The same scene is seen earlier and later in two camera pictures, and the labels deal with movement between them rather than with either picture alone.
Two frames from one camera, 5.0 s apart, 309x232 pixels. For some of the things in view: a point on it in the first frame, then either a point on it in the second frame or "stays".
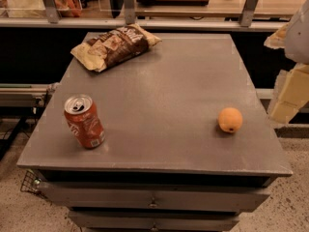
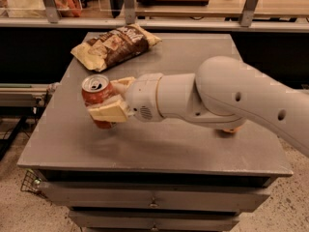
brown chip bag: (114, 46) stays
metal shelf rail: (143, 23) stays
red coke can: (84, 121) → (96, 89)
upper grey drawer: (158, 195) stays
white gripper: (298, 38) → (141, 96)
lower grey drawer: (154, 220) stays
